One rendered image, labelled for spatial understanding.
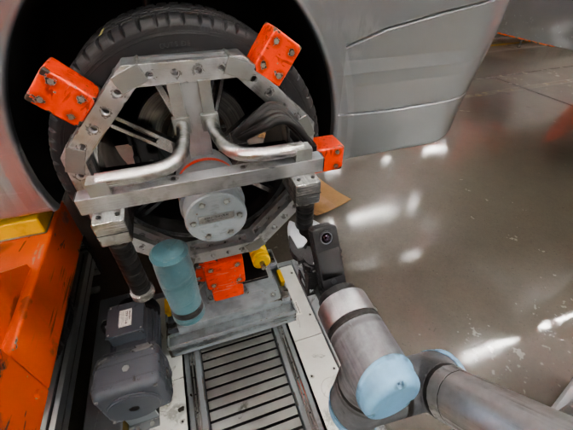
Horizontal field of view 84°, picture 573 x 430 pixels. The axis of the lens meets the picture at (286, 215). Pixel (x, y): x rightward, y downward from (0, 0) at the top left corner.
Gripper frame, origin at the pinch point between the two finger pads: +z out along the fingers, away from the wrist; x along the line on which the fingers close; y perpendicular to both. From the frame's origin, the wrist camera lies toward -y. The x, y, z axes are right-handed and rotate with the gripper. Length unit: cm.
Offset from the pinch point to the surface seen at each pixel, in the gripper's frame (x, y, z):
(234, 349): -19, 77, 18
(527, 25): 217, -4, 137
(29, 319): -60, 17, 6
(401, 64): 42, -20, 33
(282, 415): -8, 77, -10
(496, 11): 72, -31, 34
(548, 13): 214, -13, 124
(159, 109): -25, -11, 44
